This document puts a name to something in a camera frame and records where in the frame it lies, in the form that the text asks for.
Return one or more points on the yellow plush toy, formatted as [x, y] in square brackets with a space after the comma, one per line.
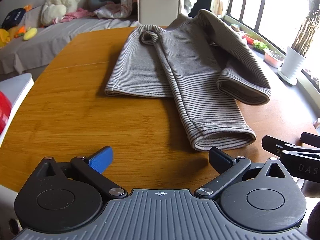
[5, 36]

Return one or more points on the white plush duck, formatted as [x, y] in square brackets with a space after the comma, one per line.
[60, 2]

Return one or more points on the red small pot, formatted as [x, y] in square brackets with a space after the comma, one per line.
[248, 39]

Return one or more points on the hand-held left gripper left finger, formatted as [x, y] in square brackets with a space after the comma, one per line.
[101, 158]

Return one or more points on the small succulent pot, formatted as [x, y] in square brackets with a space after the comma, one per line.
[235, 27]

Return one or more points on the pink plant bowl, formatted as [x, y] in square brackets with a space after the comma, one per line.
[273, 60]

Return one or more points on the grey covered sofa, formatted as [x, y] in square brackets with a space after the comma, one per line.
[50, 38]

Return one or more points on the yellow-green plush toy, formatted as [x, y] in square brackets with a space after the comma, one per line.
[30, 33]

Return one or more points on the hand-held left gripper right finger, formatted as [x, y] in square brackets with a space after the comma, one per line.
[220, 159]

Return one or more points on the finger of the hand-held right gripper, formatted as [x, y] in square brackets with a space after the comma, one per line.
[272, 143]
[311, 138]

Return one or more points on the dark cap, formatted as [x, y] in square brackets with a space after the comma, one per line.
[13, 17]

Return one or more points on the grey striped sweater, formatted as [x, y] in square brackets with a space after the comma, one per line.
[185, 62]

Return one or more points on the small orange toy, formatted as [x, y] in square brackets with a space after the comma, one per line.
[28, 7]

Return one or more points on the beige tote bag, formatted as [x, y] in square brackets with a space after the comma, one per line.
[217, 6]

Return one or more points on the pink cloth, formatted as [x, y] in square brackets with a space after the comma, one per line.
[75, 15]

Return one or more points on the orange plush toy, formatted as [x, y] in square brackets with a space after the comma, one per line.
[20, 31]

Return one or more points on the green seedling tray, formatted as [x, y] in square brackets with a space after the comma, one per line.
[260, 46]

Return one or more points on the white floral cloth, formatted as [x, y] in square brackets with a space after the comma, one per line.
[117, 10]

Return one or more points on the palm in white pot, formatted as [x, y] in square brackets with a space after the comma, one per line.
[292, 63]

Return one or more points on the red round object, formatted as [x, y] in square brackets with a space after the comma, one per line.
[4, 112]

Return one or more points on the beige armchair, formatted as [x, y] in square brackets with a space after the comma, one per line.
[157, 7]

